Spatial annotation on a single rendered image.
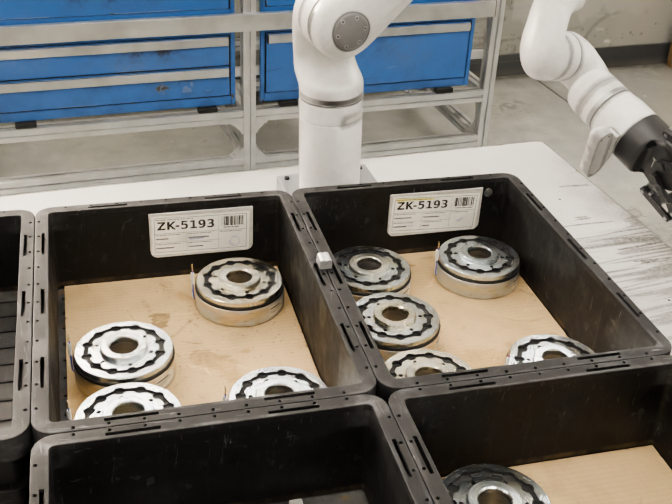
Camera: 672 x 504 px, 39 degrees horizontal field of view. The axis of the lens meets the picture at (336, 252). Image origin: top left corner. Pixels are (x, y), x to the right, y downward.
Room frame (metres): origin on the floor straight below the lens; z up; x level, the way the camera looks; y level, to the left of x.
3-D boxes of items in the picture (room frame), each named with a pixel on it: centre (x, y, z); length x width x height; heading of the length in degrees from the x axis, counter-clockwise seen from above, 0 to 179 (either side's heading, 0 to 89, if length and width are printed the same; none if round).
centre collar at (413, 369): (0.78, -0.10, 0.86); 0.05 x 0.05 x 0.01
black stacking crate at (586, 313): (0.91, -0.14, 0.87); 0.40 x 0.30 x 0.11; 16
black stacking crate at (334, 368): (0.82, 0.15, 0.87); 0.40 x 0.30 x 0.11; 16
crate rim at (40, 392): (0.82, 0.15, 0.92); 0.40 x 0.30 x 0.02; 16
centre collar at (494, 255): (1.03, -0.18, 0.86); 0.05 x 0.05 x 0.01
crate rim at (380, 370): (0.91, -0.14, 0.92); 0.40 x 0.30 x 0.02; 16
